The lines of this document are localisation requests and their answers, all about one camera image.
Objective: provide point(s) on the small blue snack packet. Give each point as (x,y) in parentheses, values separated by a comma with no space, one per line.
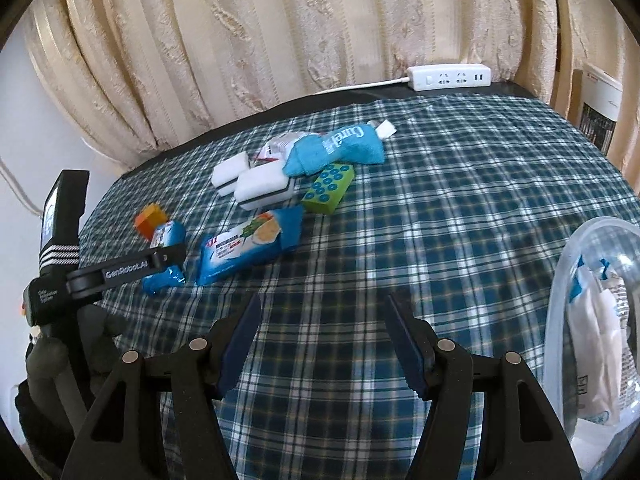
(167,235)

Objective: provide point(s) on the white sponge block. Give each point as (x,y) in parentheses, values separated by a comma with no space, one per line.
(260,182)
(227,172)

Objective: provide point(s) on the beige patterned curtain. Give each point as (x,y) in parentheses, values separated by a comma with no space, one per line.
(250,35)

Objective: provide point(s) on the blue towel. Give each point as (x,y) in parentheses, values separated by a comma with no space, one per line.
(310,157)

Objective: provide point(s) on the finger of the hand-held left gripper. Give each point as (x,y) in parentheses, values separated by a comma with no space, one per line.
(120,272)

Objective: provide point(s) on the large blue cracker packet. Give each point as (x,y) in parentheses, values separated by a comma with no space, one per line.
(235,250)

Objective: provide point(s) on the blue plaid tablecloth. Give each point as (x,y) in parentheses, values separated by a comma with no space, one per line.
(450,210)

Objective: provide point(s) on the orange toy block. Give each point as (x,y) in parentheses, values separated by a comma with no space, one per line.
(150,220)

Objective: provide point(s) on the printed cardboard box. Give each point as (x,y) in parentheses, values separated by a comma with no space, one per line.
(600,95)

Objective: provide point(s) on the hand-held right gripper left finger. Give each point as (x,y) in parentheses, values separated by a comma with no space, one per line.
(245,342)

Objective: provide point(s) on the person's left hand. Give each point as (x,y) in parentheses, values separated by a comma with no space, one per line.
(102,340)

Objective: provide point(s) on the green toy block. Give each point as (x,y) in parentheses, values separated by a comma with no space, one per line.
(327,187)

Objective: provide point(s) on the red snack packet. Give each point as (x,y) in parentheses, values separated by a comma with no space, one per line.
(272,149)

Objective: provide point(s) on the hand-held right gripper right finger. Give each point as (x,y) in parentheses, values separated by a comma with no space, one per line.
(405,342)

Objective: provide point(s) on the white plastic packet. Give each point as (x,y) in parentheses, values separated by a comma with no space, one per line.
(600,350)

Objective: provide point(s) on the clear plastic bowl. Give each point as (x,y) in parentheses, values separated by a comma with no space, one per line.
(555,310)

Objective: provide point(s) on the white power strip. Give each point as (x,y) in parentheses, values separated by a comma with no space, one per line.
(447,78)

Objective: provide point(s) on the blue white tube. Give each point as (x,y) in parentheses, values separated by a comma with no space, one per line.
(350,136)

